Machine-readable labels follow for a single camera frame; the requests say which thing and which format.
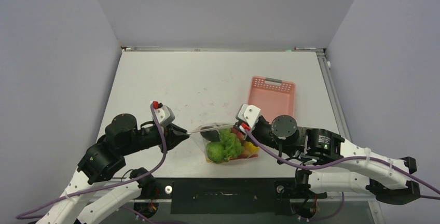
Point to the dark purple eggplant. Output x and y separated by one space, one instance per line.
210 134

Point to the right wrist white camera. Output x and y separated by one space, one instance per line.
247 117

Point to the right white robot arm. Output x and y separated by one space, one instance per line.
327 162

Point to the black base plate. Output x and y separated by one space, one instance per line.
224 195

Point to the green grape bunch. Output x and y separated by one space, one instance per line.
231 144

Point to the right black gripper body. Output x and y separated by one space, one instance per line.
262 132

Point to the aluminium table rail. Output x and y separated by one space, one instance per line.
338 114

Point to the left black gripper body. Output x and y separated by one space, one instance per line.
149 137

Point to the red cherry tomato bunch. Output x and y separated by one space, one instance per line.
240 136

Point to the yellow bell pepper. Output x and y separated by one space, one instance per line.
249 151

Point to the clear zip top bag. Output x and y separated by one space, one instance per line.
201 142

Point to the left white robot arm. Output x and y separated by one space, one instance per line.
87 199

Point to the green lettuce head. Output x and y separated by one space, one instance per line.
215 152

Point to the pink plastic basket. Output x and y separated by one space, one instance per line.
273 96

